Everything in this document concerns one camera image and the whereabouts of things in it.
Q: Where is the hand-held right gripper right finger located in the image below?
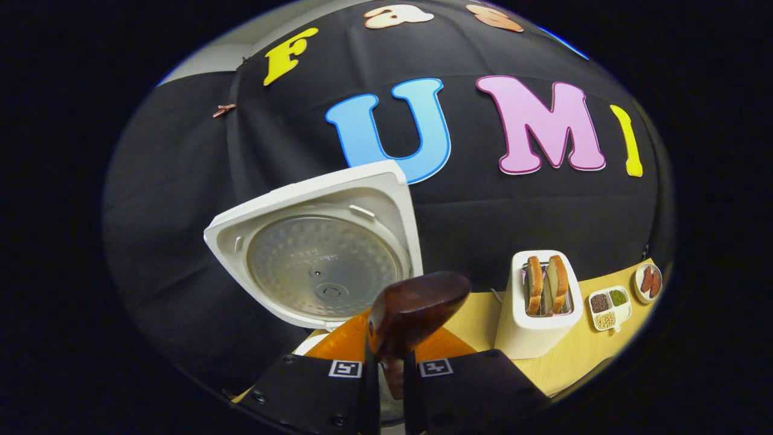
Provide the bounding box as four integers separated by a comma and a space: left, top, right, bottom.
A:
403, 326, 551, 435

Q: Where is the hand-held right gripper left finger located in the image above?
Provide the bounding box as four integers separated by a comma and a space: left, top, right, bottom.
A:
233, 308, 381, 435

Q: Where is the brown wooden spoon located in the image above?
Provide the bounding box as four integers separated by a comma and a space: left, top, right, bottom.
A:
367, 271, 472, 399

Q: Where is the white rice cooker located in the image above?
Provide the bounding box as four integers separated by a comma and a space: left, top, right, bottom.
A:
204, 159, 423, 357

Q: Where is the white toaster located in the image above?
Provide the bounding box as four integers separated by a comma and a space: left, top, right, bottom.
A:
494, 250, 584, 360

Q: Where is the toast bread slice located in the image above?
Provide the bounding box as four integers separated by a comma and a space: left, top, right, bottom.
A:
525, 256, 544, 316
547, 254, 569, 314

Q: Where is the white divided bean dish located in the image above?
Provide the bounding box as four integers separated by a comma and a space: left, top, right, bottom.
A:
588, 286, 633, 334

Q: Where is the white round plate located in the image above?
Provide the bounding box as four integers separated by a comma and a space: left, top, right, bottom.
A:
633, 263, 663, 305

